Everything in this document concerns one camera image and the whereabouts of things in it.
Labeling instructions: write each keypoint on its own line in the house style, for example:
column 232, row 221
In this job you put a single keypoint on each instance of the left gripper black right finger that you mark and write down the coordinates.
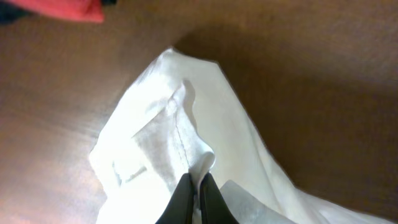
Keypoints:
column 214, row 209

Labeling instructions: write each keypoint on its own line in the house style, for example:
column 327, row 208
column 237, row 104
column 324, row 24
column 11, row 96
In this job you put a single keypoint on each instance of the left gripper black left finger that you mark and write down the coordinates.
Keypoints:
column 179, row 209

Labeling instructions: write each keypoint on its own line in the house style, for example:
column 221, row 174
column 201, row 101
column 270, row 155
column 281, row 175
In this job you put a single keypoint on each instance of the white t-shirt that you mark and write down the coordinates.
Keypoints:
column 179, row 117

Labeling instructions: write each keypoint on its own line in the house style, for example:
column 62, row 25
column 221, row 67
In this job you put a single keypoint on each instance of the red folded t-shirt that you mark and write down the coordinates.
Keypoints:
column 70, row 10

